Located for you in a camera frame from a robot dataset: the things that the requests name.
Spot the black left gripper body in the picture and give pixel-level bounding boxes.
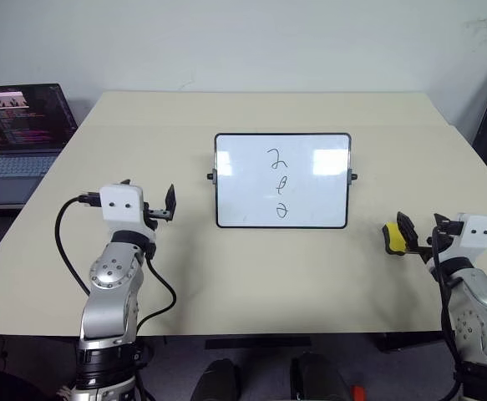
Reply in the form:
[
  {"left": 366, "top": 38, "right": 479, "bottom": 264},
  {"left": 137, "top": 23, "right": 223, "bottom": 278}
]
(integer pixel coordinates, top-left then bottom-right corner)
[{"left": 142, "top": 201, "right": 173, "bottom": 231}]

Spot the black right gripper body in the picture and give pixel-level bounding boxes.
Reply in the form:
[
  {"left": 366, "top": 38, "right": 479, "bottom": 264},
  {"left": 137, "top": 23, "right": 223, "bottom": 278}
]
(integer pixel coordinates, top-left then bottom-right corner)
[{"left": 406, "top": 221, "right": 464, "bottom": 262}]

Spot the yellow and black eraser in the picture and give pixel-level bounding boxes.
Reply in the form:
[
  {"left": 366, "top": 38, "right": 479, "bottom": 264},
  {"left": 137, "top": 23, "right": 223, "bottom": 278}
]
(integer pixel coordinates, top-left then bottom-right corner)
[{"left": 382, "top": 221, "right": 408, "bottom": 256}]

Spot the black table support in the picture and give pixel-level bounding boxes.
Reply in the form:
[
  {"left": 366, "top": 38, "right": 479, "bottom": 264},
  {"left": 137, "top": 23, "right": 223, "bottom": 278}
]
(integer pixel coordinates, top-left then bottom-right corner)
[{"left": 373, "top": 332, "right": 448, "bottom": 355}]

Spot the small black-framed whiteboard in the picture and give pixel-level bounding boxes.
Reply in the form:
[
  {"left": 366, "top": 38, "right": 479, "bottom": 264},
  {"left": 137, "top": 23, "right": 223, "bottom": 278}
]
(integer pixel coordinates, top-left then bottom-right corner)
[{"left": 205, "top": 132, "right": 359, "bottom": 231}]

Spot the open grey laptop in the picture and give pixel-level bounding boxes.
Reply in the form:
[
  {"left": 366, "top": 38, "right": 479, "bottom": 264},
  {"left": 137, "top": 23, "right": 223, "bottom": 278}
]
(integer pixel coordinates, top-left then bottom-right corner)
[{"left": 0, "top": 83, "right": 79, "bottom": 206}]

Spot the dark rounded shape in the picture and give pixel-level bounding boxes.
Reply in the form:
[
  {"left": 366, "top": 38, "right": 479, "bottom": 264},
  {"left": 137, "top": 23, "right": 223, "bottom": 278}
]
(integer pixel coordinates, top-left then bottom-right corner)
[
  {"left": 290, "top": 352, "right": 349, "bottom": 401},
  {"left": 190, "top": 358, "right": 243, "bottom": 401}
]

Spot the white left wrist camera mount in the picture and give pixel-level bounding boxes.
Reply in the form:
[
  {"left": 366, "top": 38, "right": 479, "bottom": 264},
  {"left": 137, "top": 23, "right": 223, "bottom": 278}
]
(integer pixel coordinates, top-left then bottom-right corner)
[{"left": 99, "top": 183, "right": 157, "bottom": 244}]

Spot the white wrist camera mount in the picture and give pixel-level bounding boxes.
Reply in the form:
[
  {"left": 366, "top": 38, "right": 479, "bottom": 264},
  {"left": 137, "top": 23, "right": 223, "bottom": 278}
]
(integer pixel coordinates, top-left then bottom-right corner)
[
  {"left": 99, "top": 183, "right": 157, "bottom": 244},
  {"left": 437, "top": 212, "right": 487, "bottom": 265}
]

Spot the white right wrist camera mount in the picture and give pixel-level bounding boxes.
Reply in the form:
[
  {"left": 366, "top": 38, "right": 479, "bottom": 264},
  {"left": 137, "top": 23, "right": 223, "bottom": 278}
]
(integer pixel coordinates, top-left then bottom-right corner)
[{"left": 437, "top": 212, "right": 487, "bottom": 265}]

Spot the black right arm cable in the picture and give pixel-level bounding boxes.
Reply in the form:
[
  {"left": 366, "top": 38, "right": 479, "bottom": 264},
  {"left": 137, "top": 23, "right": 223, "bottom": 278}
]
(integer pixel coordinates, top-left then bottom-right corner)
[{"left": 430, "top": 224, "right": 466, "bottom": 401}]

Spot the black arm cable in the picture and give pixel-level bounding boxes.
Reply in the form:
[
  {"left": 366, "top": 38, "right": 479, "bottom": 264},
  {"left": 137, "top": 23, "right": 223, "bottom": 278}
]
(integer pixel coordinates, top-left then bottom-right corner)
[
  {"left": 430, "top": 224, "right": 466, "bottom": 401},
  {"left": 54, "top": 190, "right": 178, "bottom": 335}
]

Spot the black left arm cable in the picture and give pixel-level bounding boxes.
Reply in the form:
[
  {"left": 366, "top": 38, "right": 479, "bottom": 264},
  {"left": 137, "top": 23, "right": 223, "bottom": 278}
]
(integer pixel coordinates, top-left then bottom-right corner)
[{"left": 54, "top": 190, "right": 178, "bottom": 335}]

